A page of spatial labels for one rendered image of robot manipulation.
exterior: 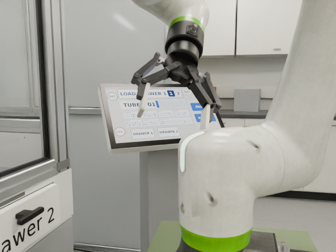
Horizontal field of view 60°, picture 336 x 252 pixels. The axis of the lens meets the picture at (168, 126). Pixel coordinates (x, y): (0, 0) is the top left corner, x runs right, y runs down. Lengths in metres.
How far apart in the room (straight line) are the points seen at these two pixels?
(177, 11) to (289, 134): 0.41
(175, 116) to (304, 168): 0.77
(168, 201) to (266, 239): 0.83
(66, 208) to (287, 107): 0.67
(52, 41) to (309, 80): 0.63
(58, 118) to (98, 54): 1.25
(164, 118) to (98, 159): 1.00
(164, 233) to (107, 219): 1.57
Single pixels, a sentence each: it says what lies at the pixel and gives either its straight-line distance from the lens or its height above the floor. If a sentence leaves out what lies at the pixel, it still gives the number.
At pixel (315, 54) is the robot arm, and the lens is 0.52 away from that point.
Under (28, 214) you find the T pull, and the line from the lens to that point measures 0.71.
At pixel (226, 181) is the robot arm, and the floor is 1.04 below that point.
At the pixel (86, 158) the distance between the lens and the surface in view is 2.16.
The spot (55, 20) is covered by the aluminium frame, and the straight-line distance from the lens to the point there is 0.87.
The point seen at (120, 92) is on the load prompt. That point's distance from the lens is 1.24.
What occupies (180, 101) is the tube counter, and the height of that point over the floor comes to 1.12.
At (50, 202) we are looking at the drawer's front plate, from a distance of 0.83.
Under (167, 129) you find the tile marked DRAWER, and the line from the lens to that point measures 1.18.
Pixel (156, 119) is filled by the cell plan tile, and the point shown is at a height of 1.05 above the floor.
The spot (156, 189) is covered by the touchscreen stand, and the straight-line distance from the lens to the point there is 1.30.
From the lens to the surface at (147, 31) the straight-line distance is 1.96.
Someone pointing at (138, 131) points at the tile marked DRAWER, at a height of 1.01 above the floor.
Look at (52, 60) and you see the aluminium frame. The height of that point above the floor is 1.25.
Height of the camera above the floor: 1.18
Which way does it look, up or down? 8 degrees down
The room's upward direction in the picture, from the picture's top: straight up
